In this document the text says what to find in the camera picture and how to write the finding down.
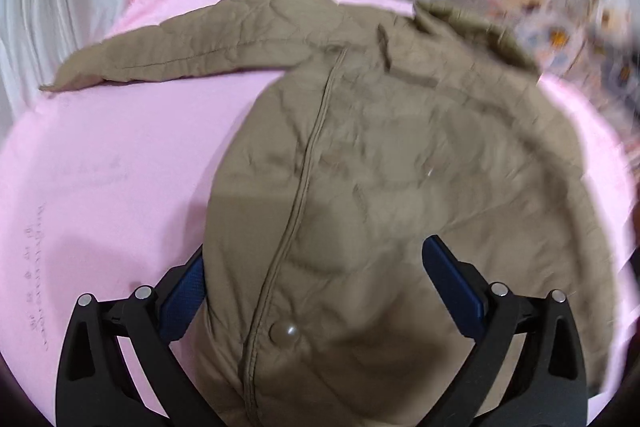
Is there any olive quilted jacket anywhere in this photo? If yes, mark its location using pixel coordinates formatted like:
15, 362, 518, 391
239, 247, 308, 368
53, 0, 615, 426

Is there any pink bed sheet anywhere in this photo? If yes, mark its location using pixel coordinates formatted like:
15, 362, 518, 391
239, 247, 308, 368
1, 0, 638, 422

